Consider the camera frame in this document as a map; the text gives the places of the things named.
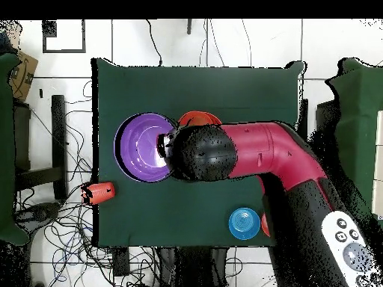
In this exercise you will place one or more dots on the orange cup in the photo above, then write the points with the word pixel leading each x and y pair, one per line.
pixel 100 192

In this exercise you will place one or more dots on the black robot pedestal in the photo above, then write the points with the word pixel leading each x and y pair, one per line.
pixel 191 269

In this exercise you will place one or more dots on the black metal leg frame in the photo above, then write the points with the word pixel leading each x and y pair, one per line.
pixel 59 134

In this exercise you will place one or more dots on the cardboard box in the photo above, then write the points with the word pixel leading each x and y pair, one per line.
pixel 24 77

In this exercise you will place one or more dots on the black power strip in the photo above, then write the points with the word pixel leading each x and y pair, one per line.
pixel 121 263

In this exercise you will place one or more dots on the black square floor frame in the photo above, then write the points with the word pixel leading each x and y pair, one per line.
pixel 64 51

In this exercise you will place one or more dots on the black caster base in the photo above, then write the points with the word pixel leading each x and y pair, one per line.
pixel 42 213

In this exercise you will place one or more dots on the white boxes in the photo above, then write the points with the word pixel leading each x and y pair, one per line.
pixel 379 161

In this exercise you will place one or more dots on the purple bowl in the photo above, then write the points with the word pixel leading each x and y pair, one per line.
pixel 137 146

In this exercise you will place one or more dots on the black post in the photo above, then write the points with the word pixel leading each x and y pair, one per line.
pixel 189 27

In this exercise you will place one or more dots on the green cloth side table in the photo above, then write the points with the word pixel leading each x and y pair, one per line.
pixel 6 149
pixel 359 119

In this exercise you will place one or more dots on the blue bowl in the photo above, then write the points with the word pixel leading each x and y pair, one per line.
pixel 244 224

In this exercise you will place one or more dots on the dark green tablecloth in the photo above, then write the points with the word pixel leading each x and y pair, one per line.
pixel 149 89

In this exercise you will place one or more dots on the wide orange bowl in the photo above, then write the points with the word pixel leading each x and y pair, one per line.
pixel 217 120

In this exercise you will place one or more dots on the black chair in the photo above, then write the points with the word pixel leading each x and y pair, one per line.
pixel 324 119

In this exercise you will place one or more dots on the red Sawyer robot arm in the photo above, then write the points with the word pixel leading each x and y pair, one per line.
pixel 269 149

